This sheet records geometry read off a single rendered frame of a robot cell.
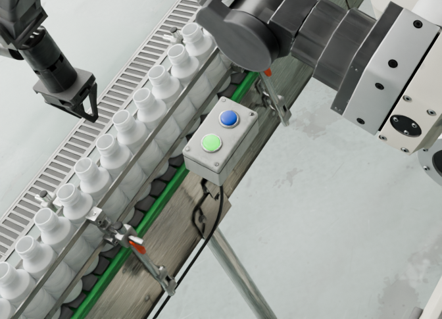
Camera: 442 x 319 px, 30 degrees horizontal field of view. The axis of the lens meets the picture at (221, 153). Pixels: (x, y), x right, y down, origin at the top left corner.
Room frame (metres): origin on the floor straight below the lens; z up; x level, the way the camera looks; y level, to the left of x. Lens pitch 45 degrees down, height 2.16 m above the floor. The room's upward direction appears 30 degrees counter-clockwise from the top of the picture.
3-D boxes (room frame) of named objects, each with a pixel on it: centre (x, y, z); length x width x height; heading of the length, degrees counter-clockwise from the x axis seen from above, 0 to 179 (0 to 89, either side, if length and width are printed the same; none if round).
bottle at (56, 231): (1.06, 0.33, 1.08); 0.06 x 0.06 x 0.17
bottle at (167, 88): (1.26, 0.03, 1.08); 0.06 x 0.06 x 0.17
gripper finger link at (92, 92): (1.15, 0.17, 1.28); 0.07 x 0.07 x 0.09; 33
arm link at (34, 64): (1.16, 0.18, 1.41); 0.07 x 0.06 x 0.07; 34
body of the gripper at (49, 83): (1.15, 0.17, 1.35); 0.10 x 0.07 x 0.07; 33
